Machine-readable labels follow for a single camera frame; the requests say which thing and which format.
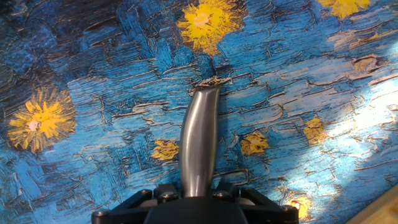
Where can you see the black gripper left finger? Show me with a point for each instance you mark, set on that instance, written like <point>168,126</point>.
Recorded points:
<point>168,191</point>

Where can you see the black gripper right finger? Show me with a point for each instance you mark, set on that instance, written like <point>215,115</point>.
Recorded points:
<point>224,190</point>

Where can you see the steel cleaver knife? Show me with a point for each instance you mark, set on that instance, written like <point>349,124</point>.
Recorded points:
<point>199,140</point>

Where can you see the starry night painting cloth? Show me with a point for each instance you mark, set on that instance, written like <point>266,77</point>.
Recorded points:
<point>124,93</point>

